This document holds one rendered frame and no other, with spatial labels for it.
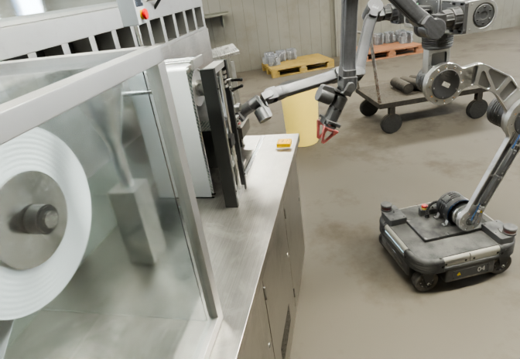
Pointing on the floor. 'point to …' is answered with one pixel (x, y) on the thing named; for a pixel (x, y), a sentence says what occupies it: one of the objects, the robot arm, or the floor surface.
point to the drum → (301, 115)
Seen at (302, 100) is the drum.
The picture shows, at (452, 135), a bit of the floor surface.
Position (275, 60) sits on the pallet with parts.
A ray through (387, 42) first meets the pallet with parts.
